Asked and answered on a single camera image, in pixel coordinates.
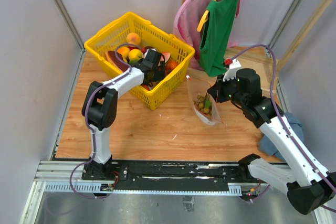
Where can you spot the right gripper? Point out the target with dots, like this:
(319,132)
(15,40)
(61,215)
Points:
(216,90)

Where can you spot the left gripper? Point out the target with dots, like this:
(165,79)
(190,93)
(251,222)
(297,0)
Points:
(159,75)

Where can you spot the clear zip top bag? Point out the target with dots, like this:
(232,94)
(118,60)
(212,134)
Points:
(197,86)

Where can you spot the longan fruit bunch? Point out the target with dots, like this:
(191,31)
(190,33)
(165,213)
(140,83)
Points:
(203,104)

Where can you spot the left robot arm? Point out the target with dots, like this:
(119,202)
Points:
(100,107)

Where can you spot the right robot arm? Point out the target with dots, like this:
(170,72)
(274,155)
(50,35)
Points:
(309,184)

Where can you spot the orange tomato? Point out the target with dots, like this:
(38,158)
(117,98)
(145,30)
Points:
(170,66)

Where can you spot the watermelon slice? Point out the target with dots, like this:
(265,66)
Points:
(165,56)

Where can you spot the orange fruit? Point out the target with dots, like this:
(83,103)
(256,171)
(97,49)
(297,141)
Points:
(124,52)

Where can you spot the wooden clothes rack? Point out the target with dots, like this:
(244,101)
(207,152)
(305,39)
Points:
(263,64)

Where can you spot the peach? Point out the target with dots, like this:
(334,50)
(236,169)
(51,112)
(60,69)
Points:
(133,38)

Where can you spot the yellow plastic basket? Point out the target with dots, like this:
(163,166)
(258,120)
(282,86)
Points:
(113,36)

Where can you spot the papaya slice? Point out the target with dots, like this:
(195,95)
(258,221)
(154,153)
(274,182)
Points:
(115,59)

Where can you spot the blue cloth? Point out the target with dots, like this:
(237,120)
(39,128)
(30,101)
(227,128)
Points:
(267,146)

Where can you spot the green shirt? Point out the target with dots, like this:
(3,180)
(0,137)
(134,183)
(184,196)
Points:
(216,33)

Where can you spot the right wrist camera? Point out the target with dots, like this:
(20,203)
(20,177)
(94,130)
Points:
(232,67)

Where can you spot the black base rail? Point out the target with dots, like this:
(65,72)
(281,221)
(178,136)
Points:
(173,177)

